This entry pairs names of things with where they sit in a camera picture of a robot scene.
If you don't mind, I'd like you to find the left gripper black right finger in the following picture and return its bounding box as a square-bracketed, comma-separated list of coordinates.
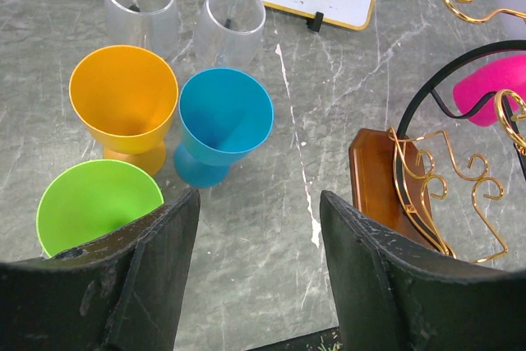
[320, 191, 525, 350]

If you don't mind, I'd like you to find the orange wine glass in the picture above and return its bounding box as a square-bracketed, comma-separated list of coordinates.
[69, 45, 179, 176]

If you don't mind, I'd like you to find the pink wine glass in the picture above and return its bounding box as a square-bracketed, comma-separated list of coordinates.
[452, 53, 526, 127]

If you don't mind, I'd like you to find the clear wine glass back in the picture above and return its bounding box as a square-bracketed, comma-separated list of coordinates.
[193, 0, 266, 69]

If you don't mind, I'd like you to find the green wine glass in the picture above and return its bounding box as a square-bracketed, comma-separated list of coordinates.
[36, 159, 164, 256]

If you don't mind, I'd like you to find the clear wine glass front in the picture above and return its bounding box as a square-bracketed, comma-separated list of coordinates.
[104, 0, 181, 58]

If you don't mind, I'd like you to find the clear wine glass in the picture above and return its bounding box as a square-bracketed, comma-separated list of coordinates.
[104, 0, 181, 58]
[193, 0, 266, 69]

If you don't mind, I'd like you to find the blue wine glass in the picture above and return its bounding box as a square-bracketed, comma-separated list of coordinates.
[173, 67, 275, 188]

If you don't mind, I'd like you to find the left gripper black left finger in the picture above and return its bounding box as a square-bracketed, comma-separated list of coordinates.
[1, 188, 201, 350]

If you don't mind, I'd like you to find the gold wire glass rack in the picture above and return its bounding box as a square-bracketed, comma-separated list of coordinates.
[348, 0, 526, 265]

